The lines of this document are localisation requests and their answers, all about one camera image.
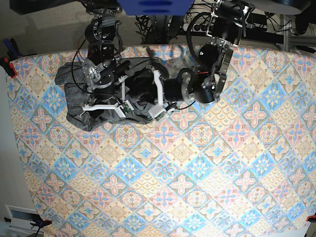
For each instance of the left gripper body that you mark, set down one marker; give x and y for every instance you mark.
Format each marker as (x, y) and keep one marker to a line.
(187, 87)

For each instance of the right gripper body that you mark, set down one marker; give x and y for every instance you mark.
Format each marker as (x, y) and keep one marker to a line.
(106, 86)

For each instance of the grey t-shirt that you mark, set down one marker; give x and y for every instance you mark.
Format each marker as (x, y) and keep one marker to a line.
(140, 89)

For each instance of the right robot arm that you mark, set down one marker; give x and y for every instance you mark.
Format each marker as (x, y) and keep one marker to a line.
(102, 34)

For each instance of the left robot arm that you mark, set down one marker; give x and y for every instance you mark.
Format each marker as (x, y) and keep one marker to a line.
(214, 57)

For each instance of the power strip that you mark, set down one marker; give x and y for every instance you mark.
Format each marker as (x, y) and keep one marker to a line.
(197, 27)

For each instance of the red black clamp left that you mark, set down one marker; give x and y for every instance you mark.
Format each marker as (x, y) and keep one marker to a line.
(12, 54)

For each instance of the patterned tablecloth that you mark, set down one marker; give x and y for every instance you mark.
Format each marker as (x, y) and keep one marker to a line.
(242, 167)

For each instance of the red clamp bottom left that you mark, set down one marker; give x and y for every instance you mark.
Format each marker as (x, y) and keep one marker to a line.
(41, 223)

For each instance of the red clamp bottom right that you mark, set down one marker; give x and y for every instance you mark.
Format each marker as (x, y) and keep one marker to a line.
(311, 219)

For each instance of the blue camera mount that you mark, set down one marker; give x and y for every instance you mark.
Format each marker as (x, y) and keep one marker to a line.
(156, 7)

